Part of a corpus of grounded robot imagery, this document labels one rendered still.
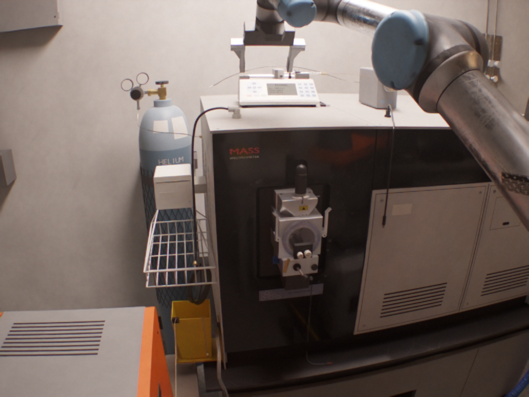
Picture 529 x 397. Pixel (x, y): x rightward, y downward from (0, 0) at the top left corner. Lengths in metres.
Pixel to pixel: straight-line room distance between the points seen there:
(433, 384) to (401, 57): 1.21
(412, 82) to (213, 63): 1.54
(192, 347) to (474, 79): 0.99
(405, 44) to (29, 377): 0.78
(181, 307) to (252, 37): 0.78
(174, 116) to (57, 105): 0.70
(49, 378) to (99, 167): 1.54
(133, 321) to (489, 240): 1.06
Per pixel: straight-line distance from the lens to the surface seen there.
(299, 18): 0.89
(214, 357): 1.23
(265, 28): 1.00
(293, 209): 0.90
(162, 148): 1.68
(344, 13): 0.92
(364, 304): 1.21
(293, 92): 1.25
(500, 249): 1.42
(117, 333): 0.79
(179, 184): 1.24
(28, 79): 2.17
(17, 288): 2.63
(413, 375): 1.44
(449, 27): 0.61
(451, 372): 1.54
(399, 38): 0.57
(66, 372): 0.74
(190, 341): 1.18
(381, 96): 1.28
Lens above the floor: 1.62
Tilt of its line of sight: 21 degrees down
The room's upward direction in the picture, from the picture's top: straight up
